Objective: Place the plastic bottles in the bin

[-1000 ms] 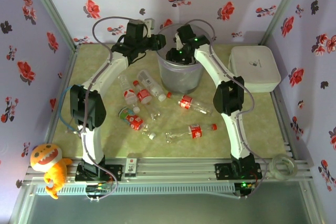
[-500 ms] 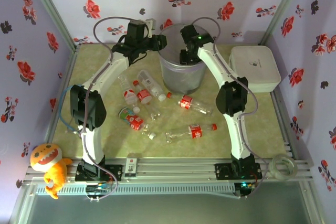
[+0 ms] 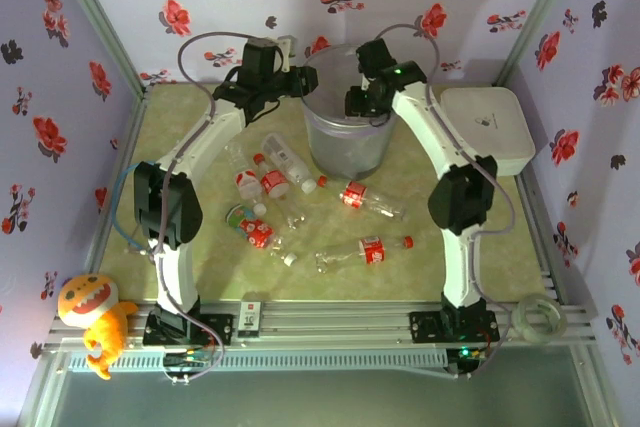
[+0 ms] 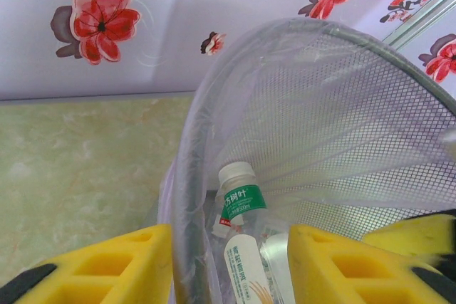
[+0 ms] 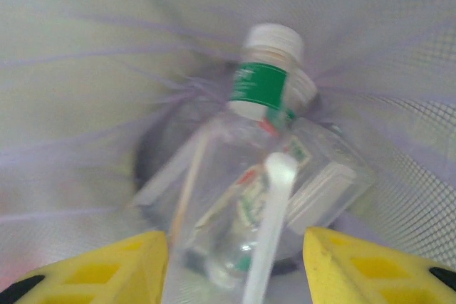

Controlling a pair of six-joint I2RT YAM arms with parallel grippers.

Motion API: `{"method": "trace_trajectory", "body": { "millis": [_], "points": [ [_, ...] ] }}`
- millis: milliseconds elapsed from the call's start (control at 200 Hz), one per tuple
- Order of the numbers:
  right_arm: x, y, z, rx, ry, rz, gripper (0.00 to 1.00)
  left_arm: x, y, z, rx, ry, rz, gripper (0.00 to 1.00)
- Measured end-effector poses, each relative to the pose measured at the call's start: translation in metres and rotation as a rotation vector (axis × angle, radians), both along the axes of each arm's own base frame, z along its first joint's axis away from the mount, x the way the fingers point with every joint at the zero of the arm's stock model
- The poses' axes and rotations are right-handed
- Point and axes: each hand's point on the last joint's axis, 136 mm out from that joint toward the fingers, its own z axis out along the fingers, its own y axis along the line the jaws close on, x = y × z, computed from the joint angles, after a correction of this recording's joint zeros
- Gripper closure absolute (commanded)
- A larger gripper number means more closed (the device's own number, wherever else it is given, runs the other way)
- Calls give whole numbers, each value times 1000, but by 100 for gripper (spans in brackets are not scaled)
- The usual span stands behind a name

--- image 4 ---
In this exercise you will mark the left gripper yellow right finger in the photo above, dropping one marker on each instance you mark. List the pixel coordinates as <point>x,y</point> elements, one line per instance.
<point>342,272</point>

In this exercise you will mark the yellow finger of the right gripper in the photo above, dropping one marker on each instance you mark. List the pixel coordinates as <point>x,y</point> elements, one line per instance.
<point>417,236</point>

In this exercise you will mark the aluminium frame post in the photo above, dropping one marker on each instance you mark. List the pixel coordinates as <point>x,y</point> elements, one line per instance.
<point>420,15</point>

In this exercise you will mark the white-capped green-label bottle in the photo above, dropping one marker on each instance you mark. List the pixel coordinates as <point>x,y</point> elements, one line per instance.
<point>246,197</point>

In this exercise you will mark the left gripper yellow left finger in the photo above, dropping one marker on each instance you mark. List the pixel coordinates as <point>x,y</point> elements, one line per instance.
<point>107,268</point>

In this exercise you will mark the mesh bin with clear liner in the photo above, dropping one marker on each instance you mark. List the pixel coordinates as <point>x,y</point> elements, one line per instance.
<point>338,122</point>

